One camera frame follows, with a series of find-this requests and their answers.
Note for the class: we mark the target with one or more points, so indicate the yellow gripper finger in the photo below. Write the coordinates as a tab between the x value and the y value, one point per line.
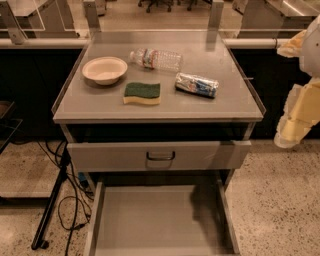
301	113
292	47

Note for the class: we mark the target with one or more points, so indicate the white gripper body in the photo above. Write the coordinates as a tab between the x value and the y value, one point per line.
312	53

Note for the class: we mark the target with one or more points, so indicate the silver blue redbull can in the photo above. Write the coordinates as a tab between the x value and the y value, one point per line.
197	85

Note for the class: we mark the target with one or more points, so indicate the grey metal drawer cabinet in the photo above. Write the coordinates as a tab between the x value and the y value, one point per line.
158	122

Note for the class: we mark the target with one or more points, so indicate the open middle drawer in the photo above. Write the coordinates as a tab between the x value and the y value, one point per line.
192	219

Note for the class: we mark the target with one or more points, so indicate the closed upper drawer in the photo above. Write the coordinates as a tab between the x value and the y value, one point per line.
131	156

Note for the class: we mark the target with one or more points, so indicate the clear plastic water bottle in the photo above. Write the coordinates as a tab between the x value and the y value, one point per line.
157	59

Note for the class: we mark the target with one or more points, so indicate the green yellow sponge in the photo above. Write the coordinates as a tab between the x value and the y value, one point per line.
142	93

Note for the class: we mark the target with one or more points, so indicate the white paper bowl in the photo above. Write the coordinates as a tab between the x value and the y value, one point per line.
104	70

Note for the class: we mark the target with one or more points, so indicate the dark side table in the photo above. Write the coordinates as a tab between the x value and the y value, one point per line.
8	124

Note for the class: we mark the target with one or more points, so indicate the black stand leg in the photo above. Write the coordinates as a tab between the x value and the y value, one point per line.
38	240

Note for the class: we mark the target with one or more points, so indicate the white horizontal rail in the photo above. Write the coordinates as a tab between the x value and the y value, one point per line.
247	43

